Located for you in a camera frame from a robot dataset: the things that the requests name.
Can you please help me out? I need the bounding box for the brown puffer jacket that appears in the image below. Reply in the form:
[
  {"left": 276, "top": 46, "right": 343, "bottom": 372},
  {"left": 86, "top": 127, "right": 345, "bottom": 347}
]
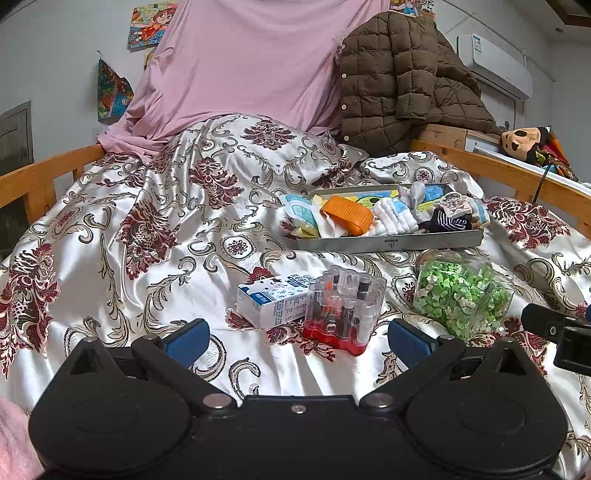
[{"left": 335, "top": 11, "right": 502, "bottom": 155}]

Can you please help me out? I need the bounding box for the black cable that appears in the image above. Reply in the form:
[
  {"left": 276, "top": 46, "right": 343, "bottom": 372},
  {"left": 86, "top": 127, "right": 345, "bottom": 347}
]
[{"left": 531, "top": 164, "right": 553, "bottom": 205}]

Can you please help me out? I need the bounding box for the clear case with red base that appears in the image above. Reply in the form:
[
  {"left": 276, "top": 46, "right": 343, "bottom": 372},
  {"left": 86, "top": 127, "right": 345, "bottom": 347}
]
[{"left": 302, "top": 267, "right": 387, "bottom": 357}]

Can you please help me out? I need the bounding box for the grey framed window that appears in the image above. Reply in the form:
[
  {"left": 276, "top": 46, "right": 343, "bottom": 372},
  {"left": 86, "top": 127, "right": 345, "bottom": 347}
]
[{"left": 0, "top": 99, "right": 35, "bottom": 178}]

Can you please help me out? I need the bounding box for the white mattress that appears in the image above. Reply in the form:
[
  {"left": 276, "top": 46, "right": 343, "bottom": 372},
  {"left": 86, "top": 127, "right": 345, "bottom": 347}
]
[{"left": 466, "top": 138, "right": 591, "bottom": 183}]

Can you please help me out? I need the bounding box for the clear jar of green stars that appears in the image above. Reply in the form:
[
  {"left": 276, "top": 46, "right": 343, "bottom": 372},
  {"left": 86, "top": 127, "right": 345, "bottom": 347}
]
[{"left": 412, "top": 249, "right": 515, "bottom": 343}]

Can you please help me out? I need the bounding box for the pink fleece clothing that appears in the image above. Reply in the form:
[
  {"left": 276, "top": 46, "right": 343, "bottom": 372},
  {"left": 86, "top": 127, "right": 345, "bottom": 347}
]
[{"left": 0, "top": 397, "right": 45, "bottom": 480}]

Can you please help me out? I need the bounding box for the floral satin blanket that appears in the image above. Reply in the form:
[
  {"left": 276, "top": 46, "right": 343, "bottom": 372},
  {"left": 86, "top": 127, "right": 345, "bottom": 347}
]
[{"left": 0, "top": 114, "right": 591, "bottom": 480}]

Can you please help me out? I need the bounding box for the pink bed sheet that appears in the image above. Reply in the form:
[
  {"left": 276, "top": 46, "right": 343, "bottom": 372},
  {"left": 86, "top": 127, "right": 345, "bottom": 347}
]
[{"left": 100, "top": 0, "right": 391, "bottom": 160}]

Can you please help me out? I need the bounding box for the orange blue striped sock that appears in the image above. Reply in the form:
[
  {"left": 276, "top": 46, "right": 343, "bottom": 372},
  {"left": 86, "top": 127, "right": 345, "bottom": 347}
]
[{"left": 462, "top": 196, "right": 491, "bottom": 230}]

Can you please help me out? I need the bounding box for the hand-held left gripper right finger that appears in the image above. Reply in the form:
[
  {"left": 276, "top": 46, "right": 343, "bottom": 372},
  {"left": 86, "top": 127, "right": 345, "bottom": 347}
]
[{"left": 359, "top": 318, "right": 532, "bottom": 412}]

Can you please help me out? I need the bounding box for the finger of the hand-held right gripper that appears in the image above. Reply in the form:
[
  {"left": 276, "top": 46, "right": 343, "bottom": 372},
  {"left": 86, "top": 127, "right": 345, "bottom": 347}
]
[{"left": 522, "top": 302, "right": 573, "bottom": 342}]

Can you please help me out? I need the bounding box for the blue white sock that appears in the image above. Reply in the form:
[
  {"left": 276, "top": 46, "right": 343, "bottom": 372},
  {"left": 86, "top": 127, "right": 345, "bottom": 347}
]
[{"left": 278, "top": 194, "right": 320, "bottom": 230}]

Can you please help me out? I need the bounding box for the cartoon figures wall poster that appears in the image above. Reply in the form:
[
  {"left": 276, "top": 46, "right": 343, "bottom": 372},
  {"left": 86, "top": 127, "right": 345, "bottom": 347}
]
[{"left": 390, "top": 0, "right": 435, "bottom": 16}]

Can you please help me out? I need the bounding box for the wooden bed frame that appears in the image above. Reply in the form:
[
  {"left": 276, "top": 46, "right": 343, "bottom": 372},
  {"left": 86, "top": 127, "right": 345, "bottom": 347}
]
[{"left": 0, "top": 137, "right": 591, "bottom": 223}]

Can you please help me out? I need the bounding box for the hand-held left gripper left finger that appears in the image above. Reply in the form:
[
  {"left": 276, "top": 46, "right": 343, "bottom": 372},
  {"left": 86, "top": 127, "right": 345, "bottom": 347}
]
[{"left": 69, "top": 318, "right": 238, "bottom": 414}]

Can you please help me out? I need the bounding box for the white air conditioner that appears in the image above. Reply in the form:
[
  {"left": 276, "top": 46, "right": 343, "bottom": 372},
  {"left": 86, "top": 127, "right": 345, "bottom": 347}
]
[{"left": 457, "top": 33, "right": 534, "bottom": 101}]

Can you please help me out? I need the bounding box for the white cloth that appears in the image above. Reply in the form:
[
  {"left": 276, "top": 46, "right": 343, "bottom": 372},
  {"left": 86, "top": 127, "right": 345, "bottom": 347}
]
[{"left": 318, "top": 216, "right": 352, "bottom": 239}]

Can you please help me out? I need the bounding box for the colourful wall pennant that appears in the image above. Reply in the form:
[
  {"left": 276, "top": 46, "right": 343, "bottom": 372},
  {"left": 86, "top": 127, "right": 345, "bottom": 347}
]
[{"left": 97, "top": 58, "right": 136, "bottom": 124}]

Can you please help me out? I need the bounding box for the grey sock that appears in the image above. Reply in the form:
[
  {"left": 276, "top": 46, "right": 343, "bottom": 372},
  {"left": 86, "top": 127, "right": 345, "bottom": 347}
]
[{"left": 399, "top": 181, "right": 438, "bottom": 212}]

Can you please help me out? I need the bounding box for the orange cloth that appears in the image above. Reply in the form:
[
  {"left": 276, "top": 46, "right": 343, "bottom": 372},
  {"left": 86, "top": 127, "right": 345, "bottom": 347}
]
[{"left": 320, "top": 196, "right": 375, "bottom": 236}]

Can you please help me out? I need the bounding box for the white blue milk carton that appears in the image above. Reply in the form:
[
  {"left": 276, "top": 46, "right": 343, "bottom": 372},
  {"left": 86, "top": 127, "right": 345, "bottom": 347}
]
[{"left": 236, "top": 274, "right": 319, "bottom": 329}]

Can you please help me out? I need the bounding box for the cartoon girl wall poster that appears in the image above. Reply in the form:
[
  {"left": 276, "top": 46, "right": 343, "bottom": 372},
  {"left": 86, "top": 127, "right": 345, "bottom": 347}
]
[{"left": 128, "top": 2, "right": 179, "bottom": 50}]

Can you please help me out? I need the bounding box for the navy striped sock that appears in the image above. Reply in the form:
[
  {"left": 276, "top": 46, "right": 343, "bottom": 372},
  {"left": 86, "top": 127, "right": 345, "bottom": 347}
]
[{"left": 418, "top": 211, "right": 472, "bottom": 234}]

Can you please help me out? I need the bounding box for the metal tray with cartoon picture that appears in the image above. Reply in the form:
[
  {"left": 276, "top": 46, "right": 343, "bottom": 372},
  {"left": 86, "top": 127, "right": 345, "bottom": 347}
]
[{"left": 281, "top": 183, "right": 485, "bottom": 254}]

